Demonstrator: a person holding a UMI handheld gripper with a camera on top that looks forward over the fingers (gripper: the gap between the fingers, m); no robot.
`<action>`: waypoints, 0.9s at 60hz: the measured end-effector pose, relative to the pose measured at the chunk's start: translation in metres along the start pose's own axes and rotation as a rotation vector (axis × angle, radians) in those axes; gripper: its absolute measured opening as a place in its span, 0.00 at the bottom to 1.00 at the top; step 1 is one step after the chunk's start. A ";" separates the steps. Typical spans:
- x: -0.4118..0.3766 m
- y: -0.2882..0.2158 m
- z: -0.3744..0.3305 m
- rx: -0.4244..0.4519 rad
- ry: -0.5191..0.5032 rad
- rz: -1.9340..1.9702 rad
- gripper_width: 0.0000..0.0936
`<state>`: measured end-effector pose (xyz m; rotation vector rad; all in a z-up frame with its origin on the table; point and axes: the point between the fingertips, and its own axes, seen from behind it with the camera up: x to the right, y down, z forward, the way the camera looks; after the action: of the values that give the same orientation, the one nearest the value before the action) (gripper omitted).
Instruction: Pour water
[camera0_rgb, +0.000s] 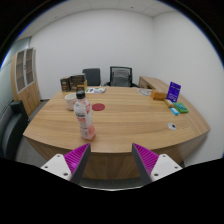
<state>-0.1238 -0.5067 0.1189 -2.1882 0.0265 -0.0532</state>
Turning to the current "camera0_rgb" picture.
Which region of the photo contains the white mug with orange print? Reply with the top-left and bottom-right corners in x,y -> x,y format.
64,92 -> 78,111

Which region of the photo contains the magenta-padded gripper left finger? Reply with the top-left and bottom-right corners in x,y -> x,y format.
40,142 -> 92,186

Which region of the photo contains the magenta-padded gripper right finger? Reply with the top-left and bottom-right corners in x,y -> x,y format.
131,142 -> 184,186

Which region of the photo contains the black leather armchair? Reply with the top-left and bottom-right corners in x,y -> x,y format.
0,99 -> 30,161

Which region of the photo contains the round white paper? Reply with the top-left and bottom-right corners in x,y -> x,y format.
138,88 -> 154,97

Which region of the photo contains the small light blue box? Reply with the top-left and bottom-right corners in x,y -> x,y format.
169,107 -> 180,117

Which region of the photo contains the black office chair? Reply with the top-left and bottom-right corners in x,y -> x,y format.
82,67 -> 102,87

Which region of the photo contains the flat green box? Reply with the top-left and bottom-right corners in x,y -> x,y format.
173,102 -> 190,114

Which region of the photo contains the white and green leaflet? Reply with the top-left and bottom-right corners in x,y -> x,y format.
84,86 -> 107,95

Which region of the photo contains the wooden shelf cabinet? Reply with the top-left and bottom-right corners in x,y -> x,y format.
10,47 -> 42,118

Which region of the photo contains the purple standing sign card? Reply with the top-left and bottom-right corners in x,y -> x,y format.
166,81 -> 182,103

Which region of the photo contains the flat round red coaster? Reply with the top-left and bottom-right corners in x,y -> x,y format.
91,102 -> 106,112

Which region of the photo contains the low wooden side cabinet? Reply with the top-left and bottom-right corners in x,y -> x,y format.
138,75 -> 171,94

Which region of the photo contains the small yellow box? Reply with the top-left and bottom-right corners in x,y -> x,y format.
163,98 -> 176,109

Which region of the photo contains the clear black-capped drink bottle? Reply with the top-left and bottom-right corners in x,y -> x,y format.
73,90 -> 97,141

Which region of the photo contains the brown wooden box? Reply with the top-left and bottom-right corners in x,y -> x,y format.
150,89 -> 168,101

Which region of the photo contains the large dark brown box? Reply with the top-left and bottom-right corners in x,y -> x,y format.
69,73 -> 88,93

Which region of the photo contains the grey mesh office chair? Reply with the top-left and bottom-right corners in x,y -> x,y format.
103,65 -> 138,88

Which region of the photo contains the small dark brown box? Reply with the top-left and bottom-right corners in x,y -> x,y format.
59,76 -> 72,93

